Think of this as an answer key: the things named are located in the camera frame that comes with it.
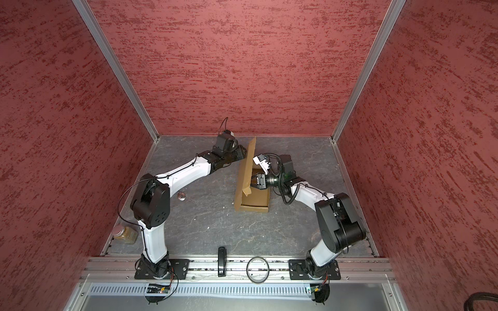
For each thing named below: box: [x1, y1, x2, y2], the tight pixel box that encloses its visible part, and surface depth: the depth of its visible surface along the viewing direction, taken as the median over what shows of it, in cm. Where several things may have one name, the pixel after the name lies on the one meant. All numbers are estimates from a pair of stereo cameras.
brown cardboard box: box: [234, 136, 270, 214], surface depth 83 cm
